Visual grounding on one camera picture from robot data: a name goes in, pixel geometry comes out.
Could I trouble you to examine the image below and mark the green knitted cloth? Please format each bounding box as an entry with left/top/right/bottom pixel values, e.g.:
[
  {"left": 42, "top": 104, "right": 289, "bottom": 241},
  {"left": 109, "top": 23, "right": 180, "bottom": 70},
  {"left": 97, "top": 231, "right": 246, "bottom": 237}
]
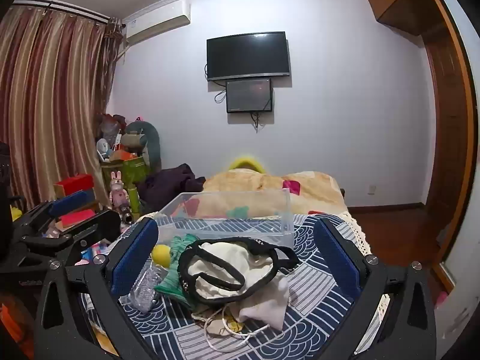
[{"left": 154, "top": 233, "right": 199, "bottom": 304}]

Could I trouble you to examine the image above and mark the small black wall monitor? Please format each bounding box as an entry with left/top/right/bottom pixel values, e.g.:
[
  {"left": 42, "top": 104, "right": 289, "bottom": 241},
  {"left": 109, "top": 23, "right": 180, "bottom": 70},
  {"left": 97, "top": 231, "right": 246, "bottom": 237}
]
[{"left": 226, "top": 78, "right": 274, "bottom": 113}]

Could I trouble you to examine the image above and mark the grey green plush toy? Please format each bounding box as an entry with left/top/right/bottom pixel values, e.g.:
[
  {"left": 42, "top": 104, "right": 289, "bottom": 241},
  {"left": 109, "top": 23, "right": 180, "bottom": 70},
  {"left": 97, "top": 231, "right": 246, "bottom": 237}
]
[{"left": 121, "top": 120, "right": 163, "bottom": 169}]

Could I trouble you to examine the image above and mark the blue wave-pattern bed sheet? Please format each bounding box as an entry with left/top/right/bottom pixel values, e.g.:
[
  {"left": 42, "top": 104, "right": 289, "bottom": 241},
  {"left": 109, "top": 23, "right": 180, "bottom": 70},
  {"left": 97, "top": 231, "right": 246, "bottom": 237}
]
[{"left": 80, "top": 213, "right": 383, "bottom": 360}]

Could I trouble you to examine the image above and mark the brown striped curtain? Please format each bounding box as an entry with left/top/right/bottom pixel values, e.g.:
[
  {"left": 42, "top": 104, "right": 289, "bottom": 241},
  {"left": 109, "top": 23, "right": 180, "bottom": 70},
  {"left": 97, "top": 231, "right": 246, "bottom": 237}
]
[{"left": 0, "top": 5, "right": 122, "bottom": 211}]

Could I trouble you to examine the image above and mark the black-trimmed white cloth bag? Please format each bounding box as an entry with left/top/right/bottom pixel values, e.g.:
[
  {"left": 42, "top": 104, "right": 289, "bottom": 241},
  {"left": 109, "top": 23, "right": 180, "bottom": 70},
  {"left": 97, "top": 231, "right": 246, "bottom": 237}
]
[{"left": 178, "top": 237, "right": 300, "bottom": 306}]

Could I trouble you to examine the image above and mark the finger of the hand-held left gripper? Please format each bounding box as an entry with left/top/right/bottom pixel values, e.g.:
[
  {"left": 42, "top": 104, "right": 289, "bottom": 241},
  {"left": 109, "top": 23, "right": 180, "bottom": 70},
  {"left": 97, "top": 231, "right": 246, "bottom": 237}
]
[
  {"left": 16, "top": 190, "right": 91, "bottom": 238},
  {"left": 23, "top": 209, "right": 122, "bottom": 267}
]

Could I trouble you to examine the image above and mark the wooden wardrobe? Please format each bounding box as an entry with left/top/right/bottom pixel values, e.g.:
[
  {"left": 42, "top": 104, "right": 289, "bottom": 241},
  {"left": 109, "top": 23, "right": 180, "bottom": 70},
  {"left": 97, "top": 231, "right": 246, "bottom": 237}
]
[{"left": 364, "top": 0, "right": 476, "bottom": 271}]

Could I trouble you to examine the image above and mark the large black wall television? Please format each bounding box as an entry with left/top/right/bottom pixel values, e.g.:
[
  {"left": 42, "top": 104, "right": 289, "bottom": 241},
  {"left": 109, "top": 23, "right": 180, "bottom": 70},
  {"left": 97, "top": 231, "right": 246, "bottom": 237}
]
[{"left": 206, "top": 31, "right": 292, "bottom": 82}]

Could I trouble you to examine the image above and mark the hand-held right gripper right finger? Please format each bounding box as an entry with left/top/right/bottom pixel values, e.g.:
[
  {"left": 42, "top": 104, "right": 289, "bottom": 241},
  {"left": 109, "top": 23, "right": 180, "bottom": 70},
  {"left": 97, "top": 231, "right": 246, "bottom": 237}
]
[{"left": 313, "top": 217, "right": 439, "bottom": 360}]

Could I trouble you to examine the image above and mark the white drawstring cloth pouch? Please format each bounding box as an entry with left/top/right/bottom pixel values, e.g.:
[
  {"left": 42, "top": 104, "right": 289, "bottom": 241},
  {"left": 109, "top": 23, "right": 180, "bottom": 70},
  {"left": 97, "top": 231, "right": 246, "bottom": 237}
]
[{"left": 192, "top": 270, "right": 291, "bottom": 353}]

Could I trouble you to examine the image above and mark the dark purple cloth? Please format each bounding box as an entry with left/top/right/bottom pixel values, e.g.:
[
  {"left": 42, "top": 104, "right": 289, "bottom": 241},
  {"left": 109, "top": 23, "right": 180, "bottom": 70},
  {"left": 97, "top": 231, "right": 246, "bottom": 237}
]
[{"left": 136, "top": 163, "right": 206, "bottom": 211}]

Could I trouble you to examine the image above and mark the white wall air conditioner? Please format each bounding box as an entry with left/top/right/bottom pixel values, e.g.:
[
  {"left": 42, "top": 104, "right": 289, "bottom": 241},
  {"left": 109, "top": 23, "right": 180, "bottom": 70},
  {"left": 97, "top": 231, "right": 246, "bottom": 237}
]
[{"left": 121, "top": 0, "right": 191, "bottom": 44}]

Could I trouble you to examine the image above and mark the clear plastic bottle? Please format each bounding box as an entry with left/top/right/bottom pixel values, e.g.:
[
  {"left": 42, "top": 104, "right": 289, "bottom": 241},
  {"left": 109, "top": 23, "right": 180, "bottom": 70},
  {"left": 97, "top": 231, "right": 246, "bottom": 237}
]
[{"left": 119, "top": 259, "right": 169, "bottom": 313}]

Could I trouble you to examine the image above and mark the clear plastic storage box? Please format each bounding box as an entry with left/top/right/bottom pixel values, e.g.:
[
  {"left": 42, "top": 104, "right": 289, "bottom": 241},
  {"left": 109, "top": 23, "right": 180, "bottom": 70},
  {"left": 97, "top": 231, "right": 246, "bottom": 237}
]
[{"left": 150, "top": 188, "right": 295, "bottom": 251}]

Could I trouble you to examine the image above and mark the pink rabbit figurine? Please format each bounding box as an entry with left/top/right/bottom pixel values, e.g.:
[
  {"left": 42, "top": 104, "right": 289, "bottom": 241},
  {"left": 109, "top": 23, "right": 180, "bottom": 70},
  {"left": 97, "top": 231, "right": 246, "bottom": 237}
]
[{"left": 109, "top": 171, "right": 130, "bottom": 211}]

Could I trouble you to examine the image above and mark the yellow soft ball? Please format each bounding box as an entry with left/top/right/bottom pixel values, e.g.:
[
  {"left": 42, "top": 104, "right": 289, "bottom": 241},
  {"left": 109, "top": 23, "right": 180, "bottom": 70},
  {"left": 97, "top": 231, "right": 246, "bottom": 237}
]
[{"left": 151, "top": 244, "right": 172, "bottom": 263}]

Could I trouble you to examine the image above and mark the green cardboard box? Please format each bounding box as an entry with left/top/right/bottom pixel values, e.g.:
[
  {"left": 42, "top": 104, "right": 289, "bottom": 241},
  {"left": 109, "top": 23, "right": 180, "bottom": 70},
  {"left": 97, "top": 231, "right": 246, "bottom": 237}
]
[{"left": 101, "top": 157, "right": 151, "bottom": 214}]

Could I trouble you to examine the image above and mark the red box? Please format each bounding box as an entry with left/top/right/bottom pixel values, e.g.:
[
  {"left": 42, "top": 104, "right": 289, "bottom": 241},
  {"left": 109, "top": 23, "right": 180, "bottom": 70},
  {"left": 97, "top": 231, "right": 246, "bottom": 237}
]
[{"left": 53, "top": 174, "right": 95, "bottom": 198}]

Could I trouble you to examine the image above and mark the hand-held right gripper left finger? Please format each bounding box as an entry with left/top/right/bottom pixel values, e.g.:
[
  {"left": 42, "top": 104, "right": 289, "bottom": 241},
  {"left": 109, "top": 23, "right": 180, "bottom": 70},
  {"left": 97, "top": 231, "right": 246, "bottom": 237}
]
[{"left": 35, "top": 217, "right": 160, "bottom": 360}]

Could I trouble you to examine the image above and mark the beige fleece blanket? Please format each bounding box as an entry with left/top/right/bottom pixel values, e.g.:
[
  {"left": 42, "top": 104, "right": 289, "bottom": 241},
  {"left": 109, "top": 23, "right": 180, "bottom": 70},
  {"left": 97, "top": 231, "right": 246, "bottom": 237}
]
[{"left": 202, "top": 168, "right": 347, "bottom": 214}]

